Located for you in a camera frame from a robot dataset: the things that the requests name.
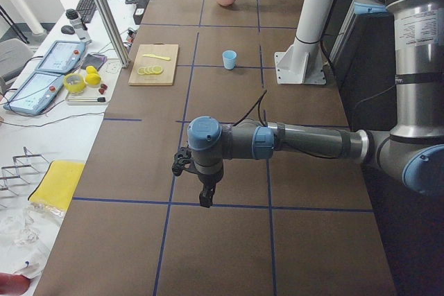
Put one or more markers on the yellow lemon near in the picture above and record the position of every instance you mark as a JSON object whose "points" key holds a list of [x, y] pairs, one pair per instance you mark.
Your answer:
{"points": [[93, 79]]}

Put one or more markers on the lower teach pendant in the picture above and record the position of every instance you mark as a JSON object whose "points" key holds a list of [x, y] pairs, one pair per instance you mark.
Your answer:
{"points": [[36, 93]]}

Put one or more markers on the dark purple pouch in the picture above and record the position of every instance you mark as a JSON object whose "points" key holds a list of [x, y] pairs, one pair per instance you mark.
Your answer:
{"points": [[95, 60]]}

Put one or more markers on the black computer mouse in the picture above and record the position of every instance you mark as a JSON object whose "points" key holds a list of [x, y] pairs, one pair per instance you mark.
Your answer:
{"points": [[67, 30]]}

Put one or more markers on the yellow plastic knife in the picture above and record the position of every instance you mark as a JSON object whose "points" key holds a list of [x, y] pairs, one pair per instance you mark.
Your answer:
{"points": [[154, 56]]}

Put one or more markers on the white camera post with base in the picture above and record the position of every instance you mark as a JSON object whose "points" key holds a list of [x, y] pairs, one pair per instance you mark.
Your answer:
{"points": [[301, 63]]}

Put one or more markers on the water bottle black cap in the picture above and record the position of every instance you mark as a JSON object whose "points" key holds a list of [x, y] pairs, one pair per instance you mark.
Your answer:
{"points": [[78, 25]]}

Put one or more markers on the upper teach pendant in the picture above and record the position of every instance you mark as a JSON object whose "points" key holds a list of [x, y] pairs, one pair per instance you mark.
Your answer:
{"points": [[62, 56]]}

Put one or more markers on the clear plastic bag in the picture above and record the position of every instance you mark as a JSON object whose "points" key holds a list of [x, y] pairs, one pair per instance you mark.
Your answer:
{"points": [[27, 238]]}

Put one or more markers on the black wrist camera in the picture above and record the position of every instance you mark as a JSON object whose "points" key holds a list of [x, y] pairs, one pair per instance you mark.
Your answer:
{"points": [[183, 161]]}

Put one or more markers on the wooden cutting board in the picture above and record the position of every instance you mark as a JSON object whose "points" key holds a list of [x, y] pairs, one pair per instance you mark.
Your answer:
{"points": [[166, 78]]}

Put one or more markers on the white tray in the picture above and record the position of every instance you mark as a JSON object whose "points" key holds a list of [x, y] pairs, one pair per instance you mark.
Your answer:
{"points": [[93, 91]]}

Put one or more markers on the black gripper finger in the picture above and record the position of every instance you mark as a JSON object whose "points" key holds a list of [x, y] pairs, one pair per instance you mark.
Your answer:
{"points": [[210, 191], [203, 197]]}

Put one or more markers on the light blue cup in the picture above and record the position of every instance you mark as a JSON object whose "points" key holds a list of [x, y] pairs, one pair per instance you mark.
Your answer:
{"points": [[229, 59]]}

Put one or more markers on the yellow tape roll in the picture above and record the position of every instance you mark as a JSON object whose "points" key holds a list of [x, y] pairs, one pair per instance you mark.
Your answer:
{"points": [[74, 83]]}

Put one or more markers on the teach pendant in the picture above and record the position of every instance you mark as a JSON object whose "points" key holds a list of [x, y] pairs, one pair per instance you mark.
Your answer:
{"points": [[36, 93], [62, 56]]}

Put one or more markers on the black keyboard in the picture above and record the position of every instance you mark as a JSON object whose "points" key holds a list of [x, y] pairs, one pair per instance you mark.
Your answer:
{"points": [[86, 9]]}

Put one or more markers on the aluminium frame post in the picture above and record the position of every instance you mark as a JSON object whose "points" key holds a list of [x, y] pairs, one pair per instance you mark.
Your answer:
{"points": [[112, 31]]}

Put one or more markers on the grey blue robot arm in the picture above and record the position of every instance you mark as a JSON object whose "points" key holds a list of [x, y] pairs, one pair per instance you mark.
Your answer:
{"points": [[411, 152]]}

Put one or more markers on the white bear card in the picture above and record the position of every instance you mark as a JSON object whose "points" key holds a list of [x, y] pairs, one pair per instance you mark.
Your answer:
{"points": [[112, 66]]}

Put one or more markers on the yellow cloth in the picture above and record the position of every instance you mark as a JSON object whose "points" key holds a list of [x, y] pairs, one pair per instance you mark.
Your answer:
{"points": [[57, 187]]}

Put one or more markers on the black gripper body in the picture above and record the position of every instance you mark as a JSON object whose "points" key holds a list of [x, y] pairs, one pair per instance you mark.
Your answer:
{"points": [[208, 180]]}

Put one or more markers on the metal wire rack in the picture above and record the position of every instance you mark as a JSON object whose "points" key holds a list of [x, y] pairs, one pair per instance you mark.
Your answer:
{"points": [[23, 169]]}

